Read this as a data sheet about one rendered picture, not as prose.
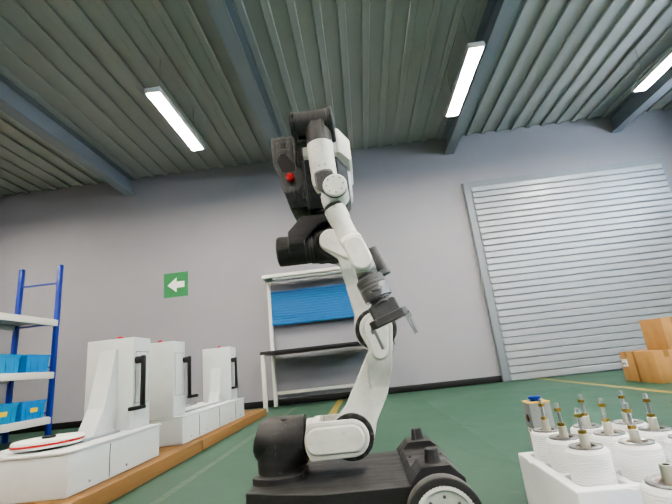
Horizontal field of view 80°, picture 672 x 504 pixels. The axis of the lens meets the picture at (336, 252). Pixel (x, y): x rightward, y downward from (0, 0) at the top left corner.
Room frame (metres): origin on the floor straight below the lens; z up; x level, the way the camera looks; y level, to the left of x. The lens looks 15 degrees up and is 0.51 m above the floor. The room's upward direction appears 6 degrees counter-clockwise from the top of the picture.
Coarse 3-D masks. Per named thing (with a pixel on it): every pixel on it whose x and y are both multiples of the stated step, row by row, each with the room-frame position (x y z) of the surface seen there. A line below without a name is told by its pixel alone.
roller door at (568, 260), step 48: (480, 192) 6.03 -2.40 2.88; (528, 192) 6.00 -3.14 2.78; (576, 192) 5.98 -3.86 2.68; (624, 192) 5.95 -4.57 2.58; (480, 240) 6.07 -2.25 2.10; (528, 240) 6.02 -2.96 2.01; (576, 240) 5.98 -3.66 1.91; (624, 240) 5.96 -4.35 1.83; (528, 288) 6.02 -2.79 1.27; (576, 288) 6.00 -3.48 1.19; (624, 288) 5.97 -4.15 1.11; (528, 336) 6.03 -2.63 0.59; (576, 336) 6.00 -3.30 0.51; (624, 336) 5.97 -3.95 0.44
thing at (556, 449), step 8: (552, 440) 1.20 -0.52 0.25; (576, 440) 1.17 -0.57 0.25; (552, 448) 1.19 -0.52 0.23; (560, 448) 1.17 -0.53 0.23; (552, 456) 1.20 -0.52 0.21; (560, 456) 1.18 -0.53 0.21; (552, 464) 1.21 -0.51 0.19; (560, 464) 1.18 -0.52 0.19; (560, 472) 1.19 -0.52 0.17; (568, 472) 1.17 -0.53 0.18
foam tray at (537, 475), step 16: (528, 464) 1.32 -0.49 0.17; (544, 464) 1.25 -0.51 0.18; (528, 480) 1.35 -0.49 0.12; (544, 480) 1.21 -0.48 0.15; (560, 480) 1.11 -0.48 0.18; (624, 480) 1.06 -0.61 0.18; (528, 496) 1.39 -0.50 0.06; (544, 496) 1.24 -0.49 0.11; (560, 496) 1.12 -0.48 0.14; (576, 496) 1.02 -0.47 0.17; (592, 496) 1.02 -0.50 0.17; (608, 496) 1.01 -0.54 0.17; (624, 496) 1.01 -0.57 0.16; (640, 496) 1.01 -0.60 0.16
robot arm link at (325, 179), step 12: (312, 144) 1.20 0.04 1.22; (324, 144) 1.20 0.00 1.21; (312, 156) 1.21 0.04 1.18; (324, 156) 1.20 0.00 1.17; (312, 168) 1.21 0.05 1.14; (324, 168) 1.19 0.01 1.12; (312, 180) 1.22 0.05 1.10; (324, 180) 1.18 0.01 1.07; (336, 180) 1.17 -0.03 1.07; (324, 192) 1.19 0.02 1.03; (336, 192) 1.17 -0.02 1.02
